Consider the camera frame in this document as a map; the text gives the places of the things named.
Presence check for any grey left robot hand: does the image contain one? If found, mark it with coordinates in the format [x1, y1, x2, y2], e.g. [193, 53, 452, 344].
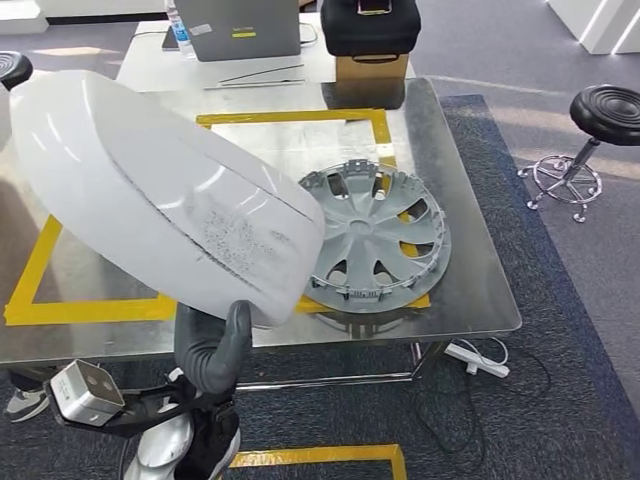
[174, 299, 254, 395]

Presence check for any white curved plastic part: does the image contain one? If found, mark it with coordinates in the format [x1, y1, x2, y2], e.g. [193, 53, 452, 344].
[8, 69, 327, 329]

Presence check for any steel workbench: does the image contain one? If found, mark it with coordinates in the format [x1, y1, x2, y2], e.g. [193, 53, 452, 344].
[0, 78, 524, 392]

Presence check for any yellow floor tape square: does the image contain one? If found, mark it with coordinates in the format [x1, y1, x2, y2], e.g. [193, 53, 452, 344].
[229, 443, 408, 480]

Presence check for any silver wheel hubcap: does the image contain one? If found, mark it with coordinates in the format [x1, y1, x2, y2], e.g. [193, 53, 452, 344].
[297, 158, 453, 315]

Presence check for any person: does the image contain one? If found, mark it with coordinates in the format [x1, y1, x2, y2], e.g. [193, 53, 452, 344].
[2, 367, 56, 425]

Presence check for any white desk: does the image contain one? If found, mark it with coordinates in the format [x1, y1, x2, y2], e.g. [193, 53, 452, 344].
[115, 13, 416, 93]

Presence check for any grey laptop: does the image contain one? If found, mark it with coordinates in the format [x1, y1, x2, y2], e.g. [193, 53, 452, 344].
[173, 0, 303, 63]

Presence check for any white power strip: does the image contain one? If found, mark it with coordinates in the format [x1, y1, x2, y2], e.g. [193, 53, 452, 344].
[444, 342, 511, 380]

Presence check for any clear water bottle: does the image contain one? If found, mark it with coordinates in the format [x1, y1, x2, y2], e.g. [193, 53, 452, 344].
[165, 0, 195, 58]

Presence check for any brown cardboard box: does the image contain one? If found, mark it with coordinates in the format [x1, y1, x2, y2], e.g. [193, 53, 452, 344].
[334, 52, 411, 82]

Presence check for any black carry case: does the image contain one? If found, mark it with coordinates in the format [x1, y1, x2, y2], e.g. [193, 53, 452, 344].
[320, 0, 423, 60]

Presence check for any white panel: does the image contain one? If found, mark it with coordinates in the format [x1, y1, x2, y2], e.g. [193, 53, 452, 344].
[0, 89, 12, 152]

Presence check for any black round stool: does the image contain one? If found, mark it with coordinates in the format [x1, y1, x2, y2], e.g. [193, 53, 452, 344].
[0, 50, 34, 92]
[517, 84, 640, 225]

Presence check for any white display plinth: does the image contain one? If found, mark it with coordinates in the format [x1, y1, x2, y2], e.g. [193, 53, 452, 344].
[547, 0, 640, 56]
[0, 0, 50, 36]

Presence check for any black left camera bracket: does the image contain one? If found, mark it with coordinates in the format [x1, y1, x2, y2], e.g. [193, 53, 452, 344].
[45, 380, 236, 442]

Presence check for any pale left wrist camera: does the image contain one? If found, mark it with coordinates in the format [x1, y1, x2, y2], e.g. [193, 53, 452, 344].
[50, 359, 126, 429]

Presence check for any black floor cable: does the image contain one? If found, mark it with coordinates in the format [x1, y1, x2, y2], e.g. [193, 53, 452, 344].
[412, 344, 551, 458]

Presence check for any white cable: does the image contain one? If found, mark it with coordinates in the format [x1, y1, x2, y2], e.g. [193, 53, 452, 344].
[454, 337, 510, 367]

